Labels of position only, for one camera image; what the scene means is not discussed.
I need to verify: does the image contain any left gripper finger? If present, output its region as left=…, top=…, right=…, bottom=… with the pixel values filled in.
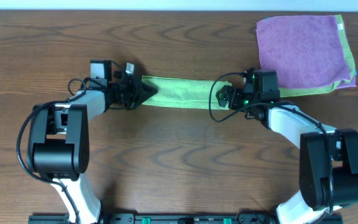
left=132, top=90, right=158, bottom=110
left=142, top=77, right=158, bottom=93

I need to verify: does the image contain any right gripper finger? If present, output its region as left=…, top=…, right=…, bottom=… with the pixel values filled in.
left=216, top=85, right=229, bottom=97
left=216, top=96, right=232, bottom=109

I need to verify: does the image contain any green microfiber cloth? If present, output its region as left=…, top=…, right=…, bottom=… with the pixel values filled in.
left=140, top=75, right=233, bottom=110

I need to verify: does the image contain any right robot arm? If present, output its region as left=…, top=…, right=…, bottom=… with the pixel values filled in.
left=209, top=70, right=358, bottom=223

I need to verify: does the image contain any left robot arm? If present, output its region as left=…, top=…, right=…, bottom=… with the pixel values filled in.
left=21, top=60, right=158, bottom=223

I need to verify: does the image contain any lower green cloth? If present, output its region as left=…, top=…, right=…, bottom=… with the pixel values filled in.
left=279, top=15, right=357, bottom=98

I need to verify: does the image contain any purple microfiber cloth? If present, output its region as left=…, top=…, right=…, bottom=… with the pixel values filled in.
left=256, top=15, right=351, bottom=89

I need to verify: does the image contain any bottom purple cloth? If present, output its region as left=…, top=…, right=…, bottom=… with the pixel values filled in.
left=336, top=76, right=357, bottom=89

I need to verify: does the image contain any right black cable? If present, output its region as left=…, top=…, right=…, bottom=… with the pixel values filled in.
left=208, top=71, right=260, bottom=123

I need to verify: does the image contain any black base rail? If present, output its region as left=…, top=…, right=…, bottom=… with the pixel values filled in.
left=28, top=212, right=343, bottom=224

